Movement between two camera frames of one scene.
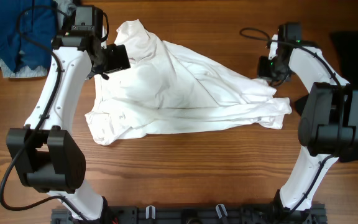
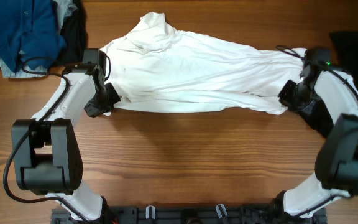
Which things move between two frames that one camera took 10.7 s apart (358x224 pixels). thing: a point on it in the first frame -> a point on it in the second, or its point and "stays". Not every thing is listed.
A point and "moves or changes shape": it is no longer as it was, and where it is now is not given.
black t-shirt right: (355, 60) stays
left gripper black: (119, 58) -> (95, 110)
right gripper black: (265, 71) -> (287, 99)
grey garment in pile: (68, 7) stays
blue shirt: (20, 32) stays
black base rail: (191, 214) stays
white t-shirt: (168, 89) moves or changes shape
